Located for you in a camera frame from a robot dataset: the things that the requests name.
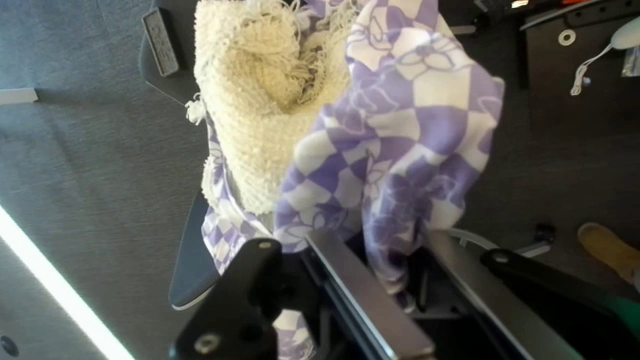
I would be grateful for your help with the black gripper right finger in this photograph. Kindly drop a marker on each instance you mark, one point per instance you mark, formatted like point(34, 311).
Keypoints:
point(532, 292)

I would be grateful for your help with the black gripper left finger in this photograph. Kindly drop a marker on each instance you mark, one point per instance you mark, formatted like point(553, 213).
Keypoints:
point(232, 307)

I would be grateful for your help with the white cloth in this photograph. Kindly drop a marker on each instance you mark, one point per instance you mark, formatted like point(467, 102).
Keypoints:
point(413, 132)

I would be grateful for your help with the cream knitted cloth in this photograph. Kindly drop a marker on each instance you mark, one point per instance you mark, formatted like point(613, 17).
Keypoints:
point(267, 93)

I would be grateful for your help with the black whiteboard eraser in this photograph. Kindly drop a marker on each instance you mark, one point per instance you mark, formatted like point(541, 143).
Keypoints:
point(160, 40)

